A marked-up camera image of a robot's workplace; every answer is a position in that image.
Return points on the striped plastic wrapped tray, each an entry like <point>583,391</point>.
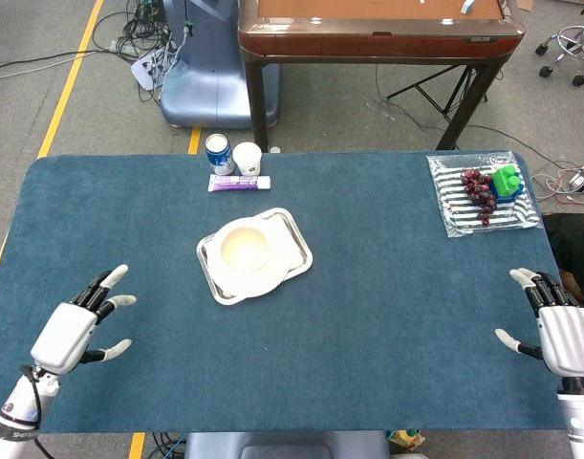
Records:
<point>451,210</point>

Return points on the blue toy block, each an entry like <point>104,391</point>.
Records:
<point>517,192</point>

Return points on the cream white bowl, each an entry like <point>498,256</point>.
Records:
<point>246,251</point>

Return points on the chrome office chair base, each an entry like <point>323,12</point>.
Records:
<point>571,36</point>

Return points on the red grape bunch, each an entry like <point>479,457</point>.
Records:
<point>480,191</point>

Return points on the white round plate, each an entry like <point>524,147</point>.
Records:
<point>253,286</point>

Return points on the green toy block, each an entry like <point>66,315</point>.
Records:
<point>504,179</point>

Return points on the brown mahjong table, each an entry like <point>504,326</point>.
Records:
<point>368,45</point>

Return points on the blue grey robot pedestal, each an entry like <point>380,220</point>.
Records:
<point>210,86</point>

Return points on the yellow patterned packet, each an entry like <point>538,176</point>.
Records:
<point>406,439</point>

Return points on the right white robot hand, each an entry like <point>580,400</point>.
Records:
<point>568,334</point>

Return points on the white power strip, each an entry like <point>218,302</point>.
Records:
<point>142,71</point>

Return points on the purple toothpaste tube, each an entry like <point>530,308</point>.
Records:
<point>236,183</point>

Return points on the silver metal tray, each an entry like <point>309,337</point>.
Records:
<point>305,260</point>

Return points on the blue soda can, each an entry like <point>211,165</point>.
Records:
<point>220,158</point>

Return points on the white paper cup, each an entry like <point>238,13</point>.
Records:
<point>247,160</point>

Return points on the grey blue robot torso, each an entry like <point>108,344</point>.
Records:
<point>287,444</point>

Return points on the blue felt table cover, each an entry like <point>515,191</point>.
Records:
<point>368,311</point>

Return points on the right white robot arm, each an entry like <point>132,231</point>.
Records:
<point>580,421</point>

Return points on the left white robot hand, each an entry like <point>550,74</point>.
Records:
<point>64,334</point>

